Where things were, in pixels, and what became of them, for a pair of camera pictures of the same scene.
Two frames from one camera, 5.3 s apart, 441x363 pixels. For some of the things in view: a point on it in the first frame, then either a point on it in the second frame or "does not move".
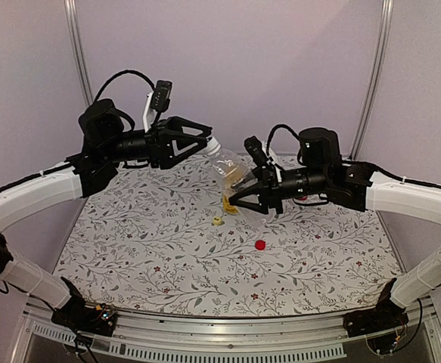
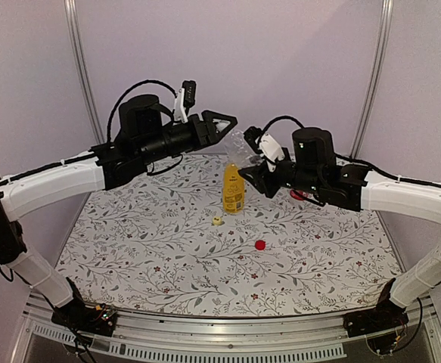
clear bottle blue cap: (234, 175) → (239, 150)
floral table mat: (156, 241) does not move
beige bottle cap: (217, 221) does not move
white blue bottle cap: (212, 147) → (221, 124)
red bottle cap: (260, 245) does not move
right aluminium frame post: (386, 20) does not move
